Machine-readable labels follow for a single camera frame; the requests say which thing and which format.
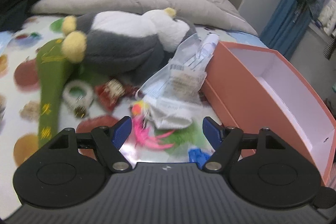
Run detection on blue curtain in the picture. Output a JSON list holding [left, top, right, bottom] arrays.
[[260, 0, 311, 60]]

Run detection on pink feather toy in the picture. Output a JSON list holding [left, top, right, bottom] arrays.
[[130, 100, 174, 150]]

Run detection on green fabric massage hammer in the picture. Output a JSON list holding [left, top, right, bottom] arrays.
[[36, 39, 74, 147]]

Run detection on grey white penguin plush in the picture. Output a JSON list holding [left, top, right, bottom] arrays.
[[62, 7, 196, 76]]

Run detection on packaged mask with label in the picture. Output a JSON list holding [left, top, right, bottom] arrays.
[[159, 33, 219, 103]]

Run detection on red snack wrapper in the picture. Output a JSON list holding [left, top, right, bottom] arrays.
[[94, 79, 139, 113]]

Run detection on fruit print table cloth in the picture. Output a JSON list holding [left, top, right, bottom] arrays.
[[0, 15, 268, 219]]

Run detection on orange cardboard box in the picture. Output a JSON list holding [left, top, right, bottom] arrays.
[[202, 42, 335, 184]]

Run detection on white fluffy hair tie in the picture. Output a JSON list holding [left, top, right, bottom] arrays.
[[62, 80, 95, 118]]

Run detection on blue face mask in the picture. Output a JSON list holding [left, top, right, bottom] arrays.
[[135, 65, 170, 99]]

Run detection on blue white plastic bag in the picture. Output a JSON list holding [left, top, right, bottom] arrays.
[[188, 148, 211, 169]]

